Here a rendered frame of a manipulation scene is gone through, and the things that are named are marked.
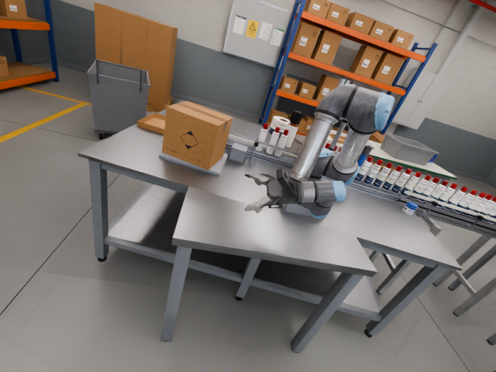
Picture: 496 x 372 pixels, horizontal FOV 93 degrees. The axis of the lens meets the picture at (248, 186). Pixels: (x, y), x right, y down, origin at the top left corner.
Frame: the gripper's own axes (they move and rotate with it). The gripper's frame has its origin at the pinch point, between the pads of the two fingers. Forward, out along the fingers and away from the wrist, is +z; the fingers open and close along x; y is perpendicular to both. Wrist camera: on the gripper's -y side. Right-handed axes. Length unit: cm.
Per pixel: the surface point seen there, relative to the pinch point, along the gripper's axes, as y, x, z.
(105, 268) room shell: 89, 0, 99
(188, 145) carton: 24, 48, 32
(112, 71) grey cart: 95, 265, 185
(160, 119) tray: 49, 103, 69
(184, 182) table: 28.1, 24.9, 32.6
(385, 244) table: 55, 0, -73
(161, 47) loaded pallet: 106, 353, 141
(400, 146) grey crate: 155, 166, -189
